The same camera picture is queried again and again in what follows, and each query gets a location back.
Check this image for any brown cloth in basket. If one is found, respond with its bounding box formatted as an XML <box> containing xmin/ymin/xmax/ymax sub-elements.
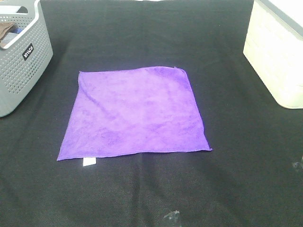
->
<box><xmin>0</xmin><ymin>22</ymin><xmax>15</xmax><ymax>40</ymax></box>

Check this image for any white plastic storage box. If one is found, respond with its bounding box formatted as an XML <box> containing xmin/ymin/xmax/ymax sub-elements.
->
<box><xmin>243</xmin><ymin>0</ymin><xmax>303</xmax><ymax>109</ymax></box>

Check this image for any black fabric table cover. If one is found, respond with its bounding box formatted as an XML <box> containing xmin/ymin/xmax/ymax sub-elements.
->
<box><xmin>0</xmin><ymin>0</ymin><xmax>303</xmax><ymax>227</ymax></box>

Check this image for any grey perforated plastic basket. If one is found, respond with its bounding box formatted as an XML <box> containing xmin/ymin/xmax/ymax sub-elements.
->
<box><xmin>0</xmin><ymin>0</ymin><xmax>53</xmax><ymax>117</ymax></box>

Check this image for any purple microfiber towel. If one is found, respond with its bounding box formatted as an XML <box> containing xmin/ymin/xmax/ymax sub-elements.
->
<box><xmin>57</xmin><ymin>66</ymin><xmax>211</xmax><ymax>161</ymax></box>

